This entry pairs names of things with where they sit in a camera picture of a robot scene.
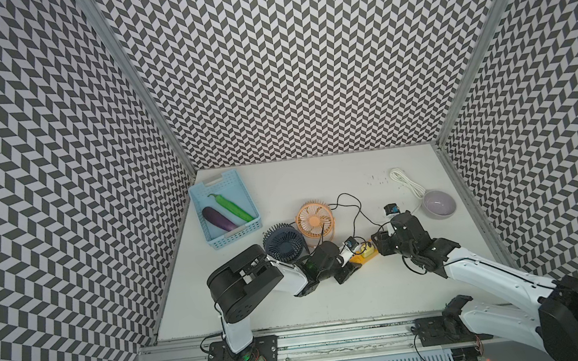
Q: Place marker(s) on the green toy cucumber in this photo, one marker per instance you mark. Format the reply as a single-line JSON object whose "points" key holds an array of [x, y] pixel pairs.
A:
{"points": [[232, 208]]}

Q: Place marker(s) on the orange power strip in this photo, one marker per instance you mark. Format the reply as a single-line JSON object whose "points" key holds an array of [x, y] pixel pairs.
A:
{"points": [[358, 258]]}

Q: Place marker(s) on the aluminium corner post right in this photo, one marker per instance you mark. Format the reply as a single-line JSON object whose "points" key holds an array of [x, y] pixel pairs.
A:
{"points": [[493, 19]]}

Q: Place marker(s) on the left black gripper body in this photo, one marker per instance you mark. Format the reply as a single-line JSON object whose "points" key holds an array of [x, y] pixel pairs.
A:
{"points": [[328, 273]]}

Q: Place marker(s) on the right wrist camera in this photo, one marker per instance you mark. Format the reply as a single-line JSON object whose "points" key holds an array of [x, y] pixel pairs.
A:
{"points": [[391, 210]]}

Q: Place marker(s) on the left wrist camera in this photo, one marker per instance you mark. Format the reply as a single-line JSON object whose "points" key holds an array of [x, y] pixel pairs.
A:
{"points": [[348, 249]]}

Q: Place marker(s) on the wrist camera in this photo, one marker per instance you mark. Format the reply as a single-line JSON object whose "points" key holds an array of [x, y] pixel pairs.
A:
{"points": [[348, 249], [391, 210]]}

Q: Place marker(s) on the light blue plastic basket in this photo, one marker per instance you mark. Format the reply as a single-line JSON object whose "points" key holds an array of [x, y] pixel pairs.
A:
{"points": [[230, 185]]}

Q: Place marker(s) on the yellow usb charger plug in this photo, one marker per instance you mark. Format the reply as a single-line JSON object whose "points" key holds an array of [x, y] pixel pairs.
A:
{"points": [[368, 250]]}

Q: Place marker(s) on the purple toy eggplant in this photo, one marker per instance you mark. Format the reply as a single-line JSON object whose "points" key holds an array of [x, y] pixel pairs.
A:
{"points": [[218, 220]]}

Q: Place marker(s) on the dark blue desk fan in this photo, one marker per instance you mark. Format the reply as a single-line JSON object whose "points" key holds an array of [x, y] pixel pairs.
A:
{"points": [[284, 243]]}

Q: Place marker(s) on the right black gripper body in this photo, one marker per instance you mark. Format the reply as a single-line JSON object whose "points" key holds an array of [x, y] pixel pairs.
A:
{"points": [[405, 249]]}

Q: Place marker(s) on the orange desk fan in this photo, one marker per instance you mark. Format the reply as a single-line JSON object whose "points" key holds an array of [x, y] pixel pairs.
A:
{"points": [[316, 223]]}

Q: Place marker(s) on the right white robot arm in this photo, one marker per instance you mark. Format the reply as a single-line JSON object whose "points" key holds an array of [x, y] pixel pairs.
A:
{"points": [[540, 312]]}

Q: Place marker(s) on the aluminium corner post left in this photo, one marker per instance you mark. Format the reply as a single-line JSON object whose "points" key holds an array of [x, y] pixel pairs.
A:
{"points": [[97, 21]]}

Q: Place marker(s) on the aluminium corner post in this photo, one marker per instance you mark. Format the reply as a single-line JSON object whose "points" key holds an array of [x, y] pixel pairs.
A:
{"points": [[493, 19], [97, 21]]}

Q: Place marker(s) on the lilac ceramic bowl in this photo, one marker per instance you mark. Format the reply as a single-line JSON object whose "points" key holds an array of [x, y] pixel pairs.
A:
{"points": [[438, 204]]}

